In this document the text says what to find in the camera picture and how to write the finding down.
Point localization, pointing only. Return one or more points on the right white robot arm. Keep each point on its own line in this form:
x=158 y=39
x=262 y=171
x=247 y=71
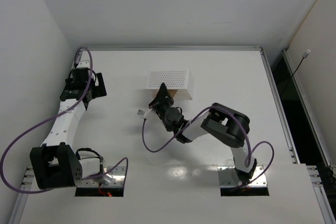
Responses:
x=228 y=126

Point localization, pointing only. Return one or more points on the white plastic box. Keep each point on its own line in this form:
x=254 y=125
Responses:
x=180 y=81

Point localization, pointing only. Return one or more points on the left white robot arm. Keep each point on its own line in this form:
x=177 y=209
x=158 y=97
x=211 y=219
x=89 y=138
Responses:
x=55 y=163

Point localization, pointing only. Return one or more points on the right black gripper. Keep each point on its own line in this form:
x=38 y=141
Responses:
x=159 y=103

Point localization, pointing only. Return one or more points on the black hanging cable white plug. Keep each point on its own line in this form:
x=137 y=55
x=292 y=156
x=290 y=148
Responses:
x=304 y=56

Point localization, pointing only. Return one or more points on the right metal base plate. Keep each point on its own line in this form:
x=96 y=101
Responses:
x=229 y=179

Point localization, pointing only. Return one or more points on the metal base plate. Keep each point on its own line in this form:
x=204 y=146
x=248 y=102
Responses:
x=229 y=179
x=114 y=179

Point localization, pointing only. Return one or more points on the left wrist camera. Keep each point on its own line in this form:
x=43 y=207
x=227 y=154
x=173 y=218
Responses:
x=83 y=64

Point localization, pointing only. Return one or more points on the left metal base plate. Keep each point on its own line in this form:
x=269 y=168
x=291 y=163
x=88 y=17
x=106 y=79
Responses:
x=114 y=179

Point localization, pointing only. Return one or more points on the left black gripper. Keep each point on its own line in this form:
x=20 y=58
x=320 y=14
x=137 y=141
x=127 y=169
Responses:
x=72 y=94

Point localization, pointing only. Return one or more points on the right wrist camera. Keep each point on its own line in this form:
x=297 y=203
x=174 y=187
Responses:
x=146 y=114

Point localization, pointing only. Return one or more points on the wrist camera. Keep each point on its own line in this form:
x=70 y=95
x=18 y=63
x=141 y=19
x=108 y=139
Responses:
x=146 y=114
x=83 y=64

